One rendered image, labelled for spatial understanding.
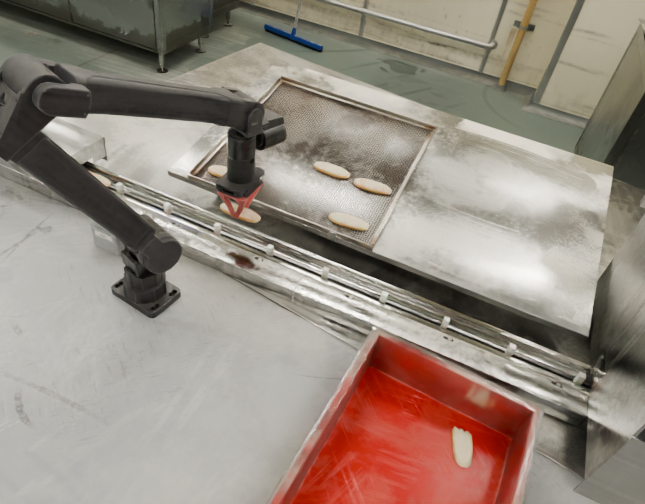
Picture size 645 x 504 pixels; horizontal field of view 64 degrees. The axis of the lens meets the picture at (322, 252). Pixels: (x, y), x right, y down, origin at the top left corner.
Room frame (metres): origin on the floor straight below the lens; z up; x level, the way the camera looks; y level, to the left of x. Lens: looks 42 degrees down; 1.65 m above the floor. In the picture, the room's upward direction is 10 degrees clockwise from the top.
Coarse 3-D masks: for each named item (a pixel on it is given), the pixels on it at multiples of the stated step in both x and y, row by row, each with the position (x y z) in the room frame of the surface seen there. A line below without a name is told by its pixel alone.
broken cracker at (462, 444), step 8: (456, 432) 0.50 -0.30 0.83; (464, 432) 0.51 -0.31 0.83; (456, 440) 0.49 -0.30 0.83; (464, 440) 0.49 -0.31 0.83; (456, 448) 0.47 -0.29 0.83; (464, 448) 0.48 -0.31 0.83; (472, 448) 0.48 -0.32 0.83; (456, 456) 0.46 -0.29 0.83; (464, 456) 0.46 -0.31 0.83; (472, 456) 0.47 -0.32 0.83; (464, 464) 0.45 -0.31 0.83
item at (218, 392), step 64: (0, 192) 0.94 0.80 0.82; (0, 256) 0.73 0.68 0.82; (64, 256) 0.77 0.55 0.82; (0, 320) 0.57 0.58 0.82; (64, 320) 0.60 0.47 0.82; (128, 320) 0.63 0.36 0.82; (192, 320) 0.66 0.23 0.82; (256, 320) 0.69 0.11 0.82; (0, 384) 0.44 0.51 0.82; (64, 384) 0.47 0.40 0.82; (128, 384) 0.49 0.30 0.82; (192, 384) 0.51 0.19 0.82; (256, 384) 0.54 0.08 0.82; (320, 384) 0.56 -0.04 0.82; (0, 448) 0.34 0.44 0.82; (64, 448) 0.36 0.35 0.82; (128, 448) 0.38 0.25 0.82; (192, 448) 0.39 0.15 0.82; (256, 448) 0.41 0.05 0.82
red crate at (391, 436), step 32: (384, 384) 0.58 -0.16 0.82; (352, 416) 0.50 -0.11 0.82; (384, 416) 0.52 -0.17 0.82; (416, 416) 0.53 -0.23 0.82; (448, 416) 0.54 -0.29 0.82; (352, 448) 0.44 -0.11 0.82; (384, 448) 0.45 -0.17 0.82; (416, 448) 0.46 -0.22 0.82; (448, 448) 0.48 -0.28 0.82; (480, 448) 0.49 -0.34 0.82; (320, 480) 0.38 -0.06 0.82; (352, 480) 0.39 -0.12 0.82; (384, 480) 0.40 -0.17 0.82; (416, 480) 0.41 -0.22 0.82; (448, 480) 0.42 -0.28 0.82; (480, 480) 0.43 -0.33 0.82
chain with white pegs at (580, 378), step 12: (120, 192) 0.98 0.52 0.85; (168, 204) 0.95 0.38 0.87; (180, 216) 0.94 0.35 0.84; (216, 228) 0.90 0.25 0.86; (264, 252) 0.87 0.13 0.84; (324, 276) 0.82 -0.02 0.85; (384, 300) 0.77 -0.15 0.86; (408, 312) 0.77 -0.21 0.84; (444, 324) 0.73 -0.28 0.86; (468, 336) 0.73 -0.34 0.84; (552, 372) 0.68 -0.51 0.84
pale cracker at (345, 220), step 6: (330, 216) 0.97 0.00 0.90; (336, 216) 0.97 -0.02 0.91; (342, 216) 0.97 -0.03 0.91; (348, 216) 0.98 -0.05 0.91; (336, 222) 0.96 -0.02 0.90; (342, 222) 0.96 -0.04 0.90; (348, 222) 0.96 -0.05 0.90; (354, 222) 0.96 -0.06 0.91; (360, 222) 0.96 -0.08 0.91; (366, 222) 0.97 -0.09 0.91; (354, 228) 0.95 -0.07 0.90; (360, 228) 0.95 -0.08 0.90; (366, 228) 0.95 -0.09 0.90
